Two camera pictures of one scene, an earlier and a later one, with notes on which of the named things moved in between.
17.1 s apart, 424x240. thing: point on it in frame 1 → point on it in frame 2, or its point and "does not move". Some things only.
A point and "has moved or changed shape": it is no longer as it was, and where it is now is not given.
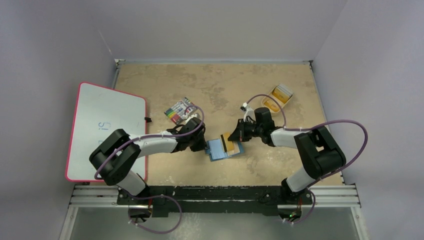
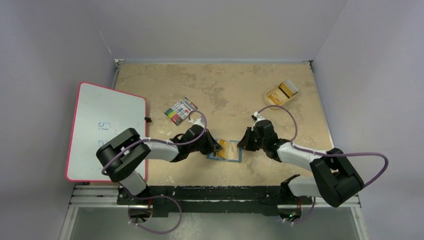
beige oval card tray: (282, 93) has moved or changed shape
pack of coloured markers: (181, 110) does not move
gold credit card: (227, 145) → (224, 153)
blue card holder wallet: (214, 148) has moved or changed shape
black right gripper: (244, 130) → (249, 138)
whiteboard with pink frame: (98, 112) does not move
